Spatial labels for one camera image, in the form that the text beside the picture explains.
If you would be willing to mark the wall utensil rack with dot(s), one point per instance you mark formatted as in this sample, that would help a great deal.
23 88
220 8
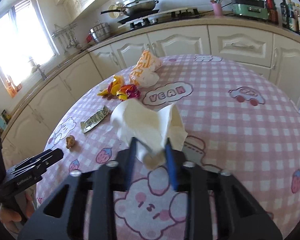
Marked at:
65 28

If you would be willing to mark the orange striped paper bag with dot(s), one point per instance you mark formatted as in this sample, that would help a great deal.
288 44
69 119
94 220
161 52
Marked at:
143 62

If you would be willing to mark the cream base cabinets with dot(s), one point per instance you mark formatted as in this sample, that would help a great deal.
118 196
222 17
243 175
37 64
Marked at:
190 40

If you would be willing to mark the steel steamer pot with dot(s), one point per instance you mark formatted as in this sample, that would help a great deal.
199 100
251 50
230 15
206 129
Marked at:
100 32

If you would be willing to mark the yellow crumpled wrapper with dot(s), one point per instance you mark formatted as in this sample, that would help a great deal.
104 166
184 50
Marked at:
112 86

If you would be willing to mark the green silver flat wrapper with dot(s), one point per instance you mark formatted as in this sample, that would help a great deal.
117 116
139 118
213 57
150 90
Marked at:
96 118

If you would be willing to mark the green electric cooker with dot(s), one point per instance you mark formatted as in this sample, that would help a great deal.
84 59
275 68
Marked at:
248 6

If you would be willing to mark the window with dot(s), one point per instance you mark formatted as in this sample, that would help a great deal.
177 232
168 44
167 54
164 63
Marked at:
20 42

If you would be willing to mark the pink utensil holder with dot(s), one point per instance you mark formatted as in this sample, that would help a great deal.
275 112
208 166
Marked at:
217 9

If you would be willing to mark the dark small can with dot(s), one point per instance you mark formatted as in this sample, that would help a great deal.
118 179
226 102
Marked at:
7 116

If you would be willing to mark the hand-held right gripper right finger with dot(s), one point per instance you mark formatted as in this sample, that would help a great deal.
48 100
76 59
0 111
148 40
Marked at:
171 167

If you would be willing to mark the white paper napkin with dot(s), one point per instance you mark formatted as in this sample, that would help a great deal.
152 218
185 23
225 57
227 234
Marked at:
140 120

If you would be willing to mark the black gas stove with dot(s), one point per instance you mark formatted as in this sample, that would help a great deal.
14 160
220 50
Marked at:
185 13

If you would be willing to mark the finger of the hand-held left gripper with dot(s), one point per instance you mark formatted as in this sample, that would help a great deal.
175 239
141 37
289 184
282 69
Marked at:
53 153
30 168

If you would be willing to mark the cream plastic strainer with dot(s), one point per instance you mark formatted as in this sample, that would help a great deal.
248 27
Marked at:
113 13

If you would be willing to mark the black wok with lid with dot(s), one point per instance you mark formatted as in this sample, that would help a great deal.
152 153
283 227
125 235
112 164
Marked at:
140 6

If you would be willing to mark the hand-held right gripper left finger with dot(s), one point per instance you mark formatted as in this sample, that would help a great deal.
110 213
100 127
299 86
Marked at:
128 165

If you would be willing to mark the plastic jar with teal label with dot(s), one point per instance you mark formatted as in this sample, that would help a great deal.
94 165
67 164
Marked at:
0 122

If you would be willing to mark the orange bottle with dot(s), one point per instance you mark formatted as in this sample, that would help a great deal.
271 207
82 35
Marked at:
11 88

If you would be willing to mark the pink checked tablecloth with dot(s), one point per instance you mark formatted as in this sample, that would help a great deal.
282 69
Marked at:
227 130

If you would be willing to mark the red label cola bottle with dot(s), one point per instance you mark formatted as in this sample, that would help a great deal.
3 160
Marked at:
270 7

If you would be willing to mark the small brown food piece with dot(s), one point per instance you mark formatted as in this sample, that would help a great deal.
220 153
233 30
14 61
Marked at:
70 142

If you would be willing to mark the dark sauce bottle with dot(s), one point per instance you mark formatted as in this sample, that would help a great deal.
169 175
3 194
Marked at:
284 12
291 16

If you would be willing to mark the metal faucet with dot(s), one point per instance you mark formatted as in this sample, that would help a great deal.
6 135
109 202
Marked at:
38 68

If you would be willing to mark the person's left hand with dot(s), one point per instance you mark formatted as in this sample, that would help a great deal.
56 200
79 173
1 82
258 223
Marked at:
11 217

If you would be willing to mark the red bowl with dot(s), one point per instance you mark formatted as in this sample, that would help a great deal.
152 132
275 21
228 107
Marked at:
89 39

